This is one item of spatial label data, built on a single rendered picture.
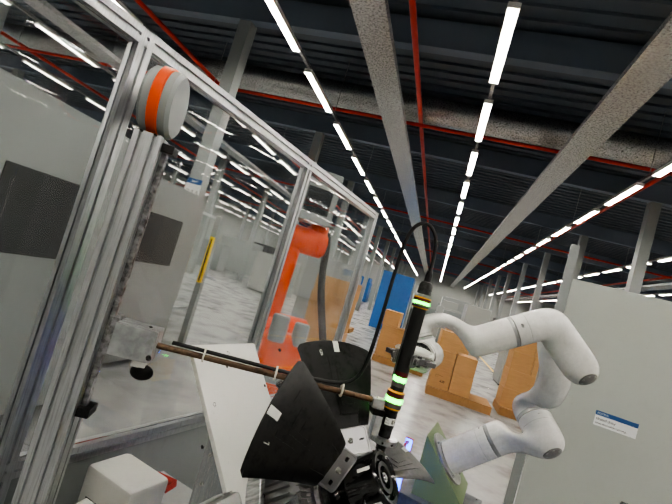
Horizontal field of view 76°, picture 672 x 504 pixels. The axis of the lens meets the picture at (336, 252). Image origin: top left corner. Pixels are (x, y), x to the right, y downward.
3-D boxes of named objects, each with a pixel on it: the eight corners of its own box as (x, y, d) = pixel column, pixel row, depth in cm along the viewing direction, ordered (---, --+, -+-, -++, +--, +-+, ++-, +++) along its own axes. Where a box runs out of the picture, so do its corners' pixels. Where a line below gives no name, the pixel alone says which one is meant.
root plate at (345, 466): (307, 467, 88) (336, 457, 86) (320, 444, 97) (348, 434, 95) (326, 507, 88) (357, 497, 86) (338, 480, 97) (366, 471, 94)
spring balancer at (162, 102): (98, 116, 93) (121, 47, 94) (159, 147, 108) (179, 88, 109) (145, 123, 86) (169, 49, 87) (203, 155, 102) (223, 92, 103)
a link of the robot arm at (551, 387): (522, 446, 156) (504, 407, 169) (554, 443, 156) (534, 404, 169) (561, 353, 126) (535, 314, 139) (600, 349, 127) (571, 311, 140)
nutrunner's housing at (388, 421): (374, 452, 103) (426, 269, 106) (370, 445, 107) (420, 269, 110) (389, 456, 104) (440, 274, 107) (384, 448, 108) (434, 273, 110)
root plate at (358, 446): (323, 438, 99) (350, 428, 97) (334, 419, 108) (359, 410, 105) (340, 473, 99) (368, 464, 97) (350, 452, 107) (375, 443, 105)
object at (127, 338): (98, 355, 92) (111, 317, 92) (110, 348, 99) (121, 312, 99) (147, 367, 93) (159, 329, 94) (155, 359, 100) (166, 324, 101)
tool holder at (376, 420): (364, 442, 101) (376, 401, 102) (358, 430, 108) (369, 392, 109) (400, 450, 103) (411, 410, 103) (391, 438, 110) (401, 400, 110)
